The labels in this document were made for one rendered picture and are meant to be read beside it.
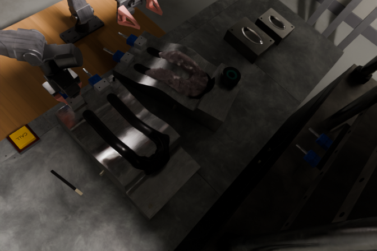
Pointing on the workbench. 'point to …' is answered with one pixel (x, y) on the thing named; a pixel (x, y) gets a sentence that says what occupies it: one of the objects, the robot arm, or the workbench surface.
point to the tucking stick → (66, 182)
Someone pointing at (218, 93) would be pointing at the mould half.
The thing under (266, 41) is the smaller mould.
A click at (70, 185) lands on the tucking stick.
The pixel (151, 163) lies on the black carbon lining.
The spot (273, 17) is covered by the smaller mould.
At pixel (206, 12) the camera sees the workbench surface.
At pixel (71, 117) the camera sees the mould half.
